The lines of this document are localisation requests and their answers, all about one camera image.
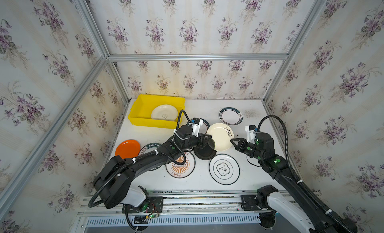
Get cream plate black floral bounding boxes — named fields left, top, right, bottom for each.
left=207, top=123, right=234, bottom=151

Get white plate black quatrefoil outline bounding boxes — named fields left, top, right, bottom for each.
left=209, top=154, right=240, bottom=186

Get plain cream plate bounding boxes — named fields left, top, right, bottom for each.
left=151, top=104, right=179, bottom=121

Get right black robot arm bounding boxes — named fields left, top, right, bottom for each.
left=231, top=132, right=358, bottom=233

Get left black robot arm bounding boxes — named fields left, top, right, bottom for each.
left=88, top=125, right=214, bottom=209

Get yellow plastic bin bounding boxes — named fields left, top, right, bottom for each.
left=128, top=94, right=186, bottom=129

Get green red ringed plate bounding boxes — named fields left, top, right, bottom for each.
left=187, top=118, right=210, bottom=134

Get small green ringed plate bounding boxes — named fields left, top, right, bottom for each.
left=219, top=107, right=243, bottom=126

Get orange sunburst pattern plate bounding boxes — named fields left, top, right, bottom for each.
left=166, top=152, right=196, bottom=179

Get large green rimmed plate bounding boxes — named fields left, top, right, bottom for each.
left=138, top=143, right=161, bottom=156

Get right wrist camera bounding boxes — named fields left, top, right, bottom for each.
left=245, top=125, right=258, bottom=143

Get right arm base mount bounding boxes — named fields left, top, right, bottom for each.
left=241, top=185, right=279, bottom=211

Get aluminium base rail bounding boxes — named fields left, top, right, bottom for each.
left=75, top=191, right=257, bottom=217

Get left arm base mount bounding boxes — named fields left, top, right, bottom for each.
left=122, top=197, right=164, bottom=214

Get aluminium frame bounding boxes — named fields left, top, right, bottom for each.
left=1, top=0, right=326, bottom=216

